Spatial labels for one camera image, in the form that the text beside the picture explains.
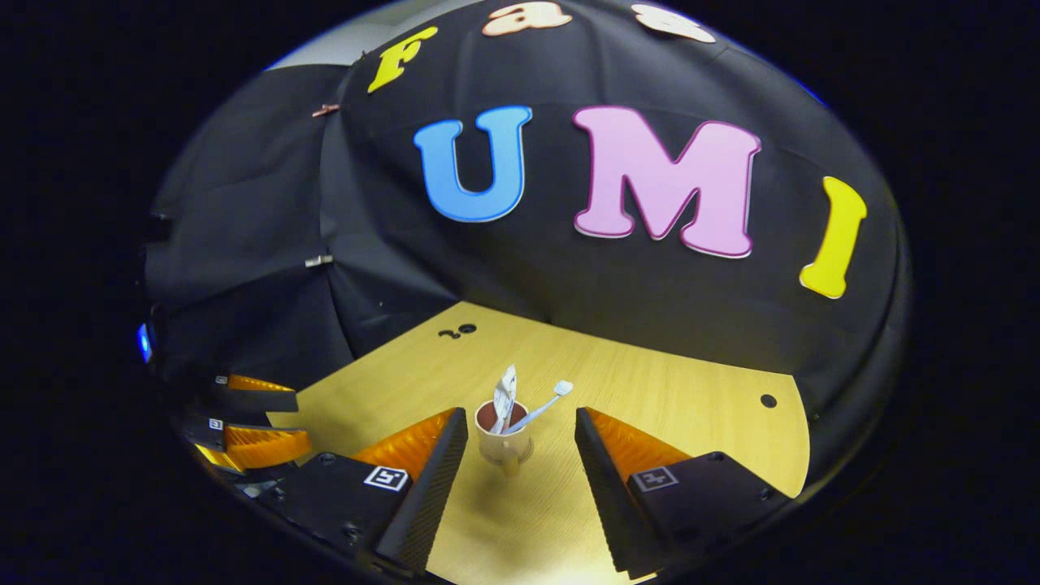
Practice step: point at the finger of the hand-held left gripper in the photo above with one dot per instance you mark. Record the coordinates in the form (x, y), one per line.
(260, 445)
(260, 400)

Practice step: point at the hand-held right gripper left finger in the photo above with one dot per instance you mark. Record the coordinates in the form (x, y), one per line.
(435, 487)

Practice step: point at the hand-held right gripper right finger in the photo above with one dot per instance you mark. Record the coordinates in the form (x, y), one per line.
(605, 496)

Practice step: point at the beige cup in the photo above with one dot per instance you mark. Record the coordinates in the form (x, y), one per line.
(504, 447)

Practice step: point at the light blue toothbrush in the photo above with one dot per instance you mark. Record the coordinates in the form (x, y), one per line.
(543, 406)

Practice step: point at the white toothpaste tube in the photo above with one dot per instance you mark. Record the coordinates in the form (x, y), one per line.
(505, 390)

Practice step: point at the wooden desktop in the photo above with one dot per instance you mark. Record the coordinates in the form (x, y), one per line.
(666, 398)

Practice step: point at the silver cloth clip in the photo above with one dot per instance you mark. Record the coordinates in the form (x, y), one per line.
(318, 261)

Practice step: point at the copper cloth clip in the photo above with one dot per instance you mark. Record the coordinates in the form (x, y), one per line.
(326, 110)

